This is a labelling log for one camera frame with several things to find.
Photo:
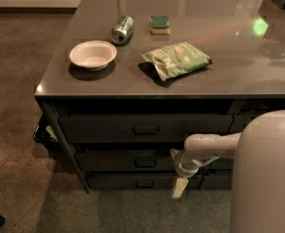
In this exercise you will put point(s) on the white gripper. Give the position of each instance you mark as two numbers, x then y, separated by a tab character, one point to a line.
182	169

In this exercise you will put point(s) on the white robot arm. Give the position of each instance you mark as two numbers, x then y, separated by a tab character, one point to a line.
258	184

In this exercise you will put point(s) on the dark grey drawer cabinet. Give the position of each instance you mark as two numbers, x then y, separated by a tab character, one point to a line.
132	79

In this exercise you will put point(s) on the green chip bag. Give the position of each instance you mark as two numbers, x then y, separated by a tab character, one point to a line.
176	60

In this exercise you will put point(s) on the black bin beside cabinet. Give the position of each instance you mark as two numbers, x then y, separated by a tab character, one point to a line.
42	136

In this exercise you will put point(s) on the white bowl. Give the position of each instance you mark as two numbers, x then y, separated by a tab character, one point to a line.
93	55

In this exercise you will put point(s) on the green yellow sponge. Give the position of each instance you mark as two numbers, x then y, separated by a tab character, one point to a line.
159	25

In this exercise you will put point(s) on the green soda can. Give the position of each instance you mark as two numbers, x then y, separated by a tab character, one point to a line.
123	30

